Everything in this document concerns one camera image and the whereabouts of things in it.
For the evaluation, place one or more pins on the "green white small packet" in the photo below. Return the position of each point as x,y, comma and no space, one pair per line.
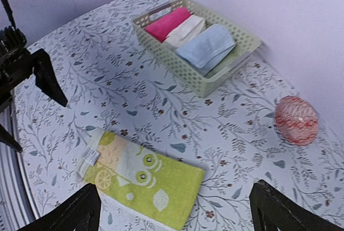
160,188

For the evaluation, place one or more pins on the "cream rolled towel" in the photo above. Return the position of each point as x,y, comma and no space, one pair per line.
185,32

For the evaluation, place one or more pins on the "pink rolled towel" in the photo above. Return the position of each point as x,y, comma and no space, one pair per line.
163,26

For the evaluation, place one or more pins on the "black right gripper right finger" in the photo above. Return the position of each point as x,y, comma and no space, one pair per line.
272,210

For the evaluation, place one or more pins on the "light blue towel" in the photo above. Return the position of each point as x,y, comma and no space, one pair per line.
207,49

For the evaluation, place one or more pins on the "aluminium front rail base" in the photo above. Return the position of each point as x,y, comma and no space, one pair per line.
16,203

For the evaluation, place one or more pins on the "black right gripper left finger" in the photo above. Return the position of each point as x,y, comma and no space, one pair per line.
81,211

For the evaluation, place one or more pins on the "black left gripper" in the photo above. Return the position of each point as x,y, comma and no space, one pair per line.
17,64

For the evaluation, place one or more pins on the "green perforated plastic basket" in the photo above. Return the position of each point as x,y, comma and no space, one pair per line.
201,85

